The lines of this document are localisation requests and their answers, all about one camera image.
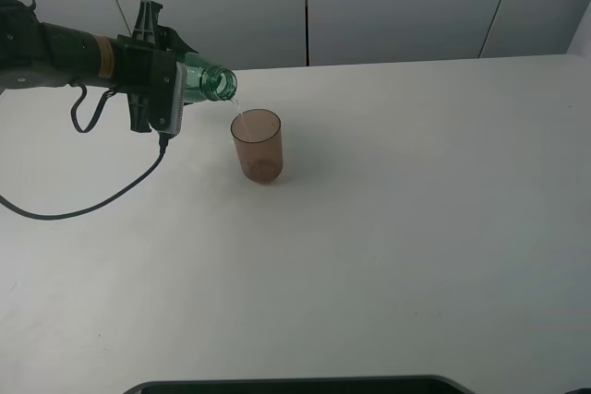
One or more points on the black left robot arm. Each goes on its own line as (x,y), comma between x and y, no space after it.
(36,54)

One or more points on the green plastic water bottle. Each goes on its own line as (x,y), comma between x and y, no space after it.
(207,81)

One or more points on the pink translucent plastic cup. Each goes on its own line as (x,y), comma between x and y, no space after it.
(258,143)

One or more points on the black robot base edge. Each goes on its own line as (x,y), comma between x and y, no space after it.
(351,384)

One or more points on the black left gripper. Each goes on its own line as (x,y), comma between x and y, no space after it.
(146,71)

